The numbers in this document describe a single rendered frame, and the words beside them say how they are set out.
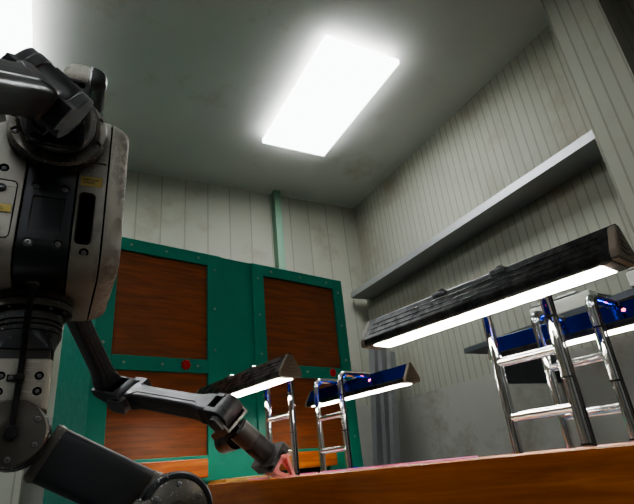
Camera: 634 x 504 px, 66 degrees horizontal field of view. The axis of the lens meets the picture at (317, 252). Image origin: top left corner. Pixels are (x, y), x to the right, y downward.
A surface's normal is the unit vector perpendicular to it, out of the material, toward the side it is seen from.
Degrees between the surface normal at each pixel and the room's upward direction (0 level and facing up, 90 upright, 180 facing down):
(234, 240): 90
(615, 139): 90
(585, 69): 90
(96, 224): 90
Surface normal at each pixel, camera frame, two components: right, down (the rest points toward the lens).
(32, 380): 0.49, -0.40
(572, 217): -0.89, -0.11
